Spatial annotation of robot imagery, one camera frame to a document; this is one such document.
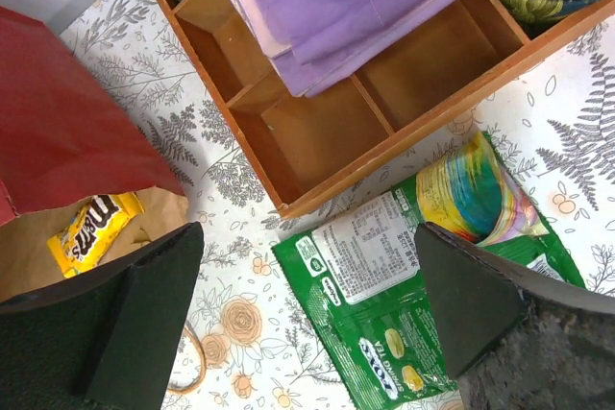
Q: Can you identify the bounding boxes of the red brown paper bag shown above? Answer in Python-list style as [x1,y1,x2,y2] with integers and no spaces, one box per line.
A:
[1,10,189,304]

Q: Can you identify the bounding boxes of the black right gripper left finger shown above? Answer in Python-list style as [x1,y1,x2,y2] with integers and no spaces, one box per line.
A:
[1,223,204,409]

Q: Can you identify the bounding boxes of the orange wooden compartment tray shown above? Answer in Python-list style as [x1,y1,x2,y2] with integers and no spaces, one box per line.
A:
[149,0,614,218]

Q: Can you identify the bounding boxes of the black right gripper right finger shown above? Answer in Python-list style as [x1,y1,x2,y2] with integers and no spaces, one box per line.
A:
[415,223,614,409]

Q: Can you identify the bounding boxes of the yellow snack packet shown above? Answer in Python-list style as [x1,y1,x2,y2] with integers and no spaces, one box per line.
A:
[47,192,144,278]

